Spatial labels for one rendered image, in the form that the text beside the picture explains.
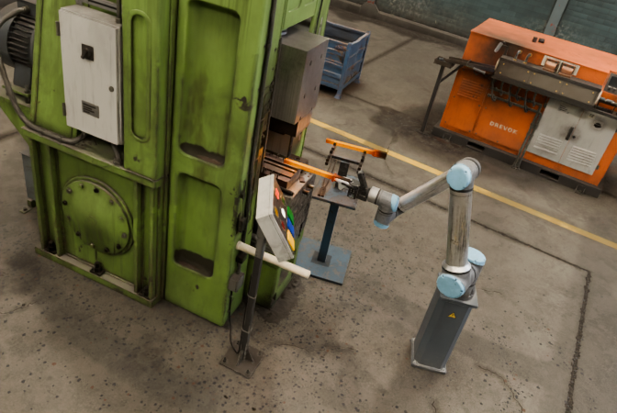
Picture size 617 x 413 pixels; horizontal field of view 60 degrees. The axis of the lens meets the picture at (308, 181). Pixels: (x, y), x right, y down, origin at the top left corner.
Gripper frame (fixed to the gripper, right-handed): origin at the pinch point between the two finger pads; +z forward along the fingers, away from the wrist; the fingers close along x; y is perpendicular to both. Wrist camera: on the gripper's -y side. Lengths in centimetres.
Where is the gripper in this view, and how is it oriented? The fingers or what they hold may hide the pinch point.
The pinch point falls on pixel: (337, 177)
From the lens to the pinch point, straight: 301.7
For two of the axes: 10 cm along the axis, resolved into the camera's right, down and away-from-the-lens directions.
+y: -1.9, 8.3, 5.2
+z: -9.0, -3.5, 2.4
